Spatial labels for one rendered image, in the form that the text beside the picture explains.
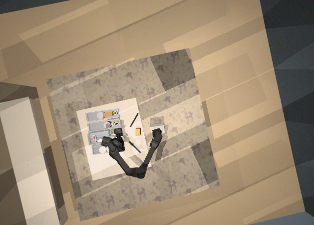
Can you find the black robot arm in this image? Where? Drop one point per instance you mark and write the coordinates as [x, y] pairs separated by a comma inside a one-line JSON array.
[[136, 171]]

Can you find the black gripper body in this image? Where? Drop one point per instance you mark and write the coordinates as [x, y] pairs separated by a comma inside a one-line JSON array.
[[118, 132]]

